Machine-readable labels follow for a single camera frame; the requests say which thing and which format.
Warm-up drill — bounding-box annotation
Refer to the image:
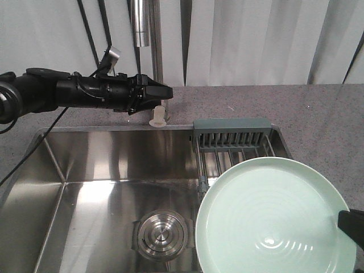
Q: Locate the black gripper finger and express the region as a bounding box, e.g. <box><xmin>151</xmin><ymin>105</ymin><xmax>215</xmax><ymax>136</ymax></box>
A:
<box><xmin>338</xmin><ymin>209</ymin><xmax>364</xmax><ymax>250</ymax></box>
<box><xmin>145</xmin><ymin>79</ymin><xmax>173</xmax><ymax>100</ymax></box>

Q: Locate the stainless steel faucet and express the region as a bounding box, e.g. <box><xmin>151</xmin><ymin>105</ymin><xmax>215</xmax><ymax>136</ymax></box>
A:
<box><xmin>130</xmin><ymin>1</ymin><xmax>169</xmax><ymax>128</ymax></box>

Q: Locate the round steel sink drain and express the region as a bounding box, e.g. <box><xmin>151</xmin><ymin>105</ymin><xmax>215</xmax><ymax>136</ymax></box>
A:
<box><xmin>131</xmin><ymin>209</ymin><xmax>194</xmax><ymax>262</ymax></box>

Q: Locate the white pleated curtain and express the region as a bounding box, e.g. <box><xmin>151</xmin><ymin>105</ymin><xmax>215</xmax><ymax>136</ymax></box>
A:
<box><xmin>1</xmin><ymin>1</ymin><xmax>363</xmax><ymax>86</ymax></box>

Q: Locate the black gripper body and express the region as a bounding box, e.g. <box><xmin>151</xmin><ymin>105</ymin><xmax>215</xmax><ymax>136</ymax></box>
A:
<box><xmin>55</xmin><ymin>75</ymin><xmax>151</xmax><ymax>115</ymax></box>

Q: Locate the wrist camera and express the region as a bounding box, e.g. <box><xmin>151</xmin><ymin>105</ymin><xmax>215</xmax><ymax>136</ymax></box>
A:
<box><xmin>99</xmin><ymin>45</ymin><xmax>121</xmax><ymax>74</ymax></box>

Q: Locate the stainless steel sink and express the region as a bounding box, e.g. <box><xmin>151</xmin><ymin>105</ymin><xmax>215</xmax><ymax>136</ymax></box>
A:
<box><xmin>0</xmin><ymin>125</ymin><xmax>293</xmax><ymax>273</ymax></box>

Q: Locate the mint green ceramic plate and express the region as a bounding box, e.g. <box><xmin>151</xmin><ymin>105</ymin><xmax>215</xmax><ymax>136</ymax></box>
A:
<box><xmin>195</xmin><ymin>157</ymin><xmax>357</xmax><ymax>272</ymax></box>

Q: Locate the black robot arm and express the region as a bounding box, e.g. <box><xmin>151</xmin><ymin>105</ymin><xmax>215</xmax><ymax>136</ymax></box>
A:
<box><xmin>1</xmin><ymin>67</ymin><xmax>173</xmax><ymax>124</ymax></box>

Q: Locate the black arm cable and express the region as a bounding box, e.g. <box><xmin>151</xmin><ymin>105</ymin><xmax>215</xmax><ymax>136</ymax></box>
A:
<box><xmin>0</xmin><ymin>71</ymin><xmax>114</xmax><ymax>185</ymax></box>

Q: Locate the grey-green dish drying rack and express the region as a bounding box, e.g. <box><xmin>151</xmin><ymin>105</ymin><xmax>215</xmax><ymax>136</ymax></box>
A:
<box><xmin>192</xmin><ymin>118</ymin><xmax>276</xmax><ymax>201</ymax></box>

